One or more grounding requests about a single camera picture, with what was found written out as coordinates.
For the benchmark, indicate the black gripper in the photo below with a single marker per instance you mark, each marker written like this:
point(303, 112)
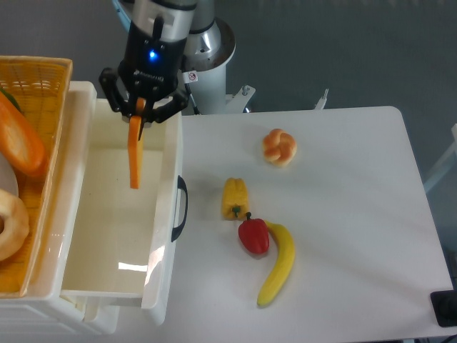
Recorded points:
point(149, 71)

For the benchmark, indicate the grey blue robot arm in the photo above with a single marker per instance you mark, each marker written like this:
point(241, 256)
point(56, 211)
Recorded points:
point(177, 16)

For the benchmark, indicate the knotted bread roll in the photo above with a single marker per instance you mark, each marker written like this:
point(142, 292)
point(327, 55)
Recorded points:
point(279, 147)

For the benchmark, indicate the open white upper drawer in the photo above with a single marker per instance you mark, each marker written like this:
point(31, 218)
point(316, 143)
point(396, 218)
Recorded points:
point(121, 252)

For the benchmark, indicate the white plastic drawer cabinet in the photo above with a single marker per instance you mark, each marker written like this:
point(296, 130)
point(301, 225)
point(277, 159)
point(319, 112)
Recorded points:
point(44, 311)

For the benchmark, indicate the yellow woven basket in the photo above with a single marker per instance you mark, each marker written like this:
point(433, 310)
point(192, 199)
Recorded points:
point(40, 85)

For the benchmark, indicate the yellow bell pepper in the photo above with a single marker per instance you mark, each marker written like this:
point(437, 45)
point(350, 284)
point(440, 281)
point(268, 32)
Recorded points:
point(234, 203)

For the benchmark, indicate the green vegetable in basket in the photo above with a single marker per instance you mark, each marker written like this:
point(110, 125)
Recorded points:
point(11, 98)

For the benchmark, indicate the red bell pepper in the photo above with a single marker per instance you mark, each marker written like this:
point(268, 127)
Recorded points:
point(253, 234)

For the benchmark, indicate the beige bagel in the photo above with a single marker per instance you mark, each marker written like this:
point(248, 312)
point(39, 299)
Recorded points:
point(16, 224)

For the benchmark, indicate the yellow banana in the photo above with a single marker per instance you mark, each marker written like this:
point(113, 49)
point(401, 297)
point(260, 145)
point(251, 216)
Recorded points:
point(286, 253)

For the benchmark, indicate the black device at table edge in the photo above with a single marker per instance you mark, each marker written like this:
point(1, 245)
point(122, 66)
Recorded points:
point(444, 306)

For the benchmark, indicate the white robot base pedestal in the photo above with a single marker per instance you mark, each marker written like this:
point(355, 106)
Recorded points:
point(206, 56)

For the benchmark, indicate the black drawer handle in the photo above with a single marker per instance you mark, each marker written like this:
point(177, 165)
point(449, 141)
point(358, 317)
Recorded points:
point(182, 207)

